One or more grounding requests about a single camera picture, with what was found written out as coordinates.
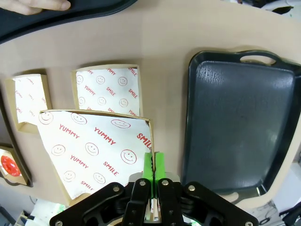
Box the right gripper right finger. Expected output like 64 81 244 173
154 152 259 226

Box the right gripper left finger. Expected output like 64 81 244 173
49 152 155 226

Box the red glazed donut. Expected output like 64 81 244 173
0 155 21 177

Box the black donut supply tray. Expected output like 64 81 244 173
0 0 138 44

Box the kraft cardboard food box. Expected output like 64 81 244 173
71 64 143 117
4 69 53 134
0 145 29 186
39 109 155 206

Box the white smiley print paper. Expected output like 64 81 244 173
12 74 48 125
39 111 152 199
75 67 141 116

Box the black textured serving tray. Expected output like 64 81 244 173
182 49 301 197

